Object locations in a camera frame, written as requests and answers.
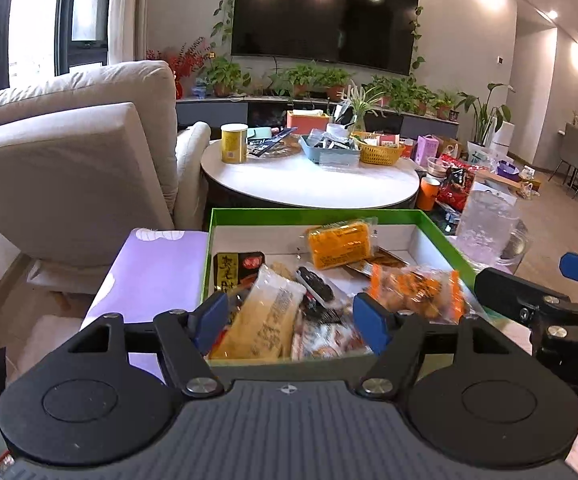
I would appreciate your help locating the orange block snack packet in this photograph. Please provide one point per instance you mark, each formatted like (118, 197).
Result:
(341, 242)

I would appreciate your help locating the black packet with yellow lettering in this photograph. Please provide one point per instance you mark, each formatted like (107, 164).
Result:
(229, 272)

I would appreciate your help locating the green cardboard box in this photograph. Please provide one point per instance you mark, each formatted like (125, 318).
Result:
(269, 240)

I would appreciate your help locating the clear plastic jug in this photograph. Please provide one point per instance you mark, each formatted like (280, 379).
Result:
(484, 225)

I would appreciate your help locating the black television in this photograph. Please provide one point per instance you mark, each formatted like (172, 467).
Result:
(324, 15)

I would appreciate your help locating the purple printed tablecloth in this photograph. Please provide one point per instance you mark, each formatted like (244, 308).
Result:
(144, 280)

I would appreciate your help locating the mint green pouch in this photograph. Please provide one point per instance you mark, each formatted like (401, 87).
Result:
(259, 133)

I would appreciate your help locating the clear beige stick packet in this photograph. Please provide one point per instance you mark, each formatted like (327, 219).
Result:
(281, 269)

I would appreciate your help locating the dark flat packets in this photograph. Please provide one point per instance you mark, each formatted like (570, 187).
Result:
(269, 145)

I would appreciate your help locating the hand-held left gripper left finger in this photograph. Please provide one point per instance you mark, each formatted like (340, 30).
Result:
(214, 320)

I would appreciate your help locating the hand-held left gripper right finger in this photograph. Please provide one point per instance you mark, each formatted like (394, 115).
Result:
(371, 325)

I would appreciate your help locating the beige sofa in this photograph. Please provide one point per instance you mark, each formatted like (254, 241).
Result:
(69, 170)

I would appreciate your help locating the spider plant in vase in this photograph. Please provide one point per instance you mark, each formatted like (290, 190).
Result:
(361, 110)

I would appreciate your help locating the beige yellow snack packet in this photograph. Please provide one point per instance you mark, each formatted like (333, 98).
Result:
(269, 320)

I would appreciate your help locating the red snack bag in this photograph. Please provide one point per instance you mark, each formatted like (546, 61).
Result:
(456, 185)

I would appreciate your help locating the orange packet of brown balls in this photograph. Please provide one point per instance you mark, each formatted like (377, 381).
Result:
(414, 290)

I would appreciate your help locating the dark grey television cabinet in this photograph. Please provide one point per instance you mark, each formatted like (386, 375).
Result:
(209, 112)

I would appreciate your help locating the large leafy plant white pot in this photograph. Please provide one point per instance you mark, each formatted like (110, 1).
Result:
(484, 110)

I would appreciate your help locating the pink gift bag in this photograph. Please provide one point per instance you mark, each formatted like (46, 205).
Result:
(428, 150)

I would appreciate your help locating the orange paper cup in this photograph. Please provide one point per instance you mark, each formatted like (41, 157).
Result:
(429, 195)

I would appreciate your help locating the yellow woven basket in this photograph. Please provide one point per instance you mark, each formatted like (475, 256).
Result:
(379, 154)

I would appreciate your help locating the yellow canister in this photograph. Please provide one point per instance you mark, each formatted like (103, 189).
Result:
(234, 145)

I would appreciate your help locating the brown foil snack packet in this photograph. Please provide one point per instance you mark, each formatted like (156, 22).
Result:
(389, 262)

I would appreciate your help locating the blue plastic tray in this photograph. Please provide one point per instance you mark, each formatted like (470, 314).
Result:
(314, 152)

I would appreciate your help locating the round white coffee table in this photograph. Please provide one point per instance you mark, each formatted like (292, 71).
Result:
(294, 180)

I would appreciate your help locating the red flower bouquet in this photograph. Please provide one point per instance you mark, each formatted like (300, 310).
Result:
(184, 62)

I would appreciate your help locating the black framed window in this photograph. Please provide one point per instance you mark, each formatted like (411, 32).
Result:
(84, 5)

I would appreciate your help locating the row of potted plants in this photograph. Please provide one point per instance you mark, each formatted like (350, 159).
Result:
(319, 80)

